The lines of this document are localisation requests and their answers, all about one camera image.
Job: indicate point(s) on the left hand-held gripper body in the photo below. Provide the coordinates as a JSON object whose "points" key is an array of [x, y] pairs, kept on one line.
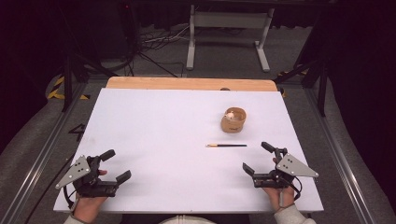
{"points": [[93, 186]]}

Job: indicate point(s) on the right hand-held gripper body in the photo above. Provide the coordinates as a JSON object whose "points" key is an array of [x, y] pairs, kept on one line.
{"points": [[295, 168]]}

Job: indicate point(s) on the black pencil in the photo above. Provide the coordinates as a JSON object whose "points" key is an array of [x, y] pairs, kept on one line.
{"points": [[229, 145]]}

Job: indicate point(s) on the round wooden pen holder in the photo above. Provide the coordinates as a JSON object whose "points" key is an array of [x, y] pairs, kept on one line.
{"points": [[233, 126]]}

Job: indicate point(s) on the person's left hand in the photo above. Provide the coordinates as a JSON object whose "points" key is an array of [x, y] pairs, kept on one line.
{"points": [[88, 207]]}

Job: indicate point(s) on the person's right hand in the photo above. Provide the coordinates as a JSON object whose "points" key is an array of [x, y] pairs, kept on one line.
{"points": [[274, 196]]}

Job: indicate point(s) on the small white figure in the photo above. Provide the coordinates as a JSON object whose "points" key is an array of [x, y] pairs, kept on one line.
{"points": [[230, 116]]}

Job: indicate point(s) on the white table mat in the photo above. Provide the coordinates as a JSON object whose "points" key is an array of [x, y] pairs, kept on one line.
{"points": [[162, 130]]}

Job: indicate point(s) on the person's light top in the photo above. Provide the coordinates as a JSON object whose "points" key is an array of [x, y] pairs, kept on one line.
{"points": [[186, 220]]}

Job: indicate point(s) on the black computer tower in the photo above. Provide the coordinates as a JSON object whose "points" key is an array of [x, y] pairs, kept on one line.
{"points": [[129, 28]]}

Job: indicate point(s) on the white metal stand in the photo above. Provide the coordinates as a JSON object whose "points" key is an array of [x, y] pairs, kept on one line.
{"points": [[229, 20]]}

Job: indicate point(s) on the aluminium floor rail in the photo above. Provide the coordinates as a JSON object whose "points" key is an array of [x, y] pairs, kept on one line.
{"points": [[43, 155], [339, 155]]}

